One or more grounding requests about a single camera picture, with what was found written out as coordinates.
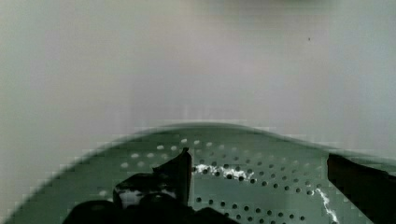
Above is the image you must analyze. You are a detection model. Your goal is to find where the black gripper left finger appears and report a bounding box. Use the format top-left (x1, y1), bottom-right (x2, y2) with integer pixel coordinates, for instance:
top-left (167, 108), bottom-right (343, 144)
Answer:
top-left (62, 147), bottom-right (239, 224)

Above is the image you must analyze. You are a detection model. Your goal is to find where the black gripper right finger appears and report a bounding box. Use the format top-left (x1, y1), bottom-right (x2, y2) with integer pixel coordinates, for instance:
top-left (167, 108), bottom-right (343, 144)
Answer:
top-left (327, 154), bottom-right (396, 224)

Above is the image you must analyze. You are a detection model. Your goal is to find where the green plastic strainer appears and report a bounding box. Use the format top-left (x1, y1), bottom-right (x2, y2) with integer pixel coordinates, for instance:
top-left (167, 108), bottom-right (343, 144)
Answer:
top-left (3, 122), bottom-right (396, 224)

